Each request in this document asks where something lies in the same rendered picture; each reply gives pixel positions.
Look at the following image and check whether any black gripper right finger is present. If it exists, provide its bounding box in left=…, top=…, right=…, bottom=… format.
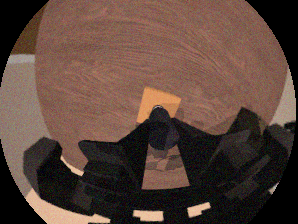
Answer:
left=172, top=117, right=250, bottom=185

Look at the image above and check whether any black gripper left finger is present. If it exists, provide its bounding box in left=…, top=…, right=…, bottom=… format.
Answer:
left=77, top=120, right=150, bottom=189

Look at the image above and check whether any orange square block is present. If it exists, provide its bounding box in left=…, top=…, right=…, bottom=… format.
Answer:
left=137, top=85, right=181, bottom=124

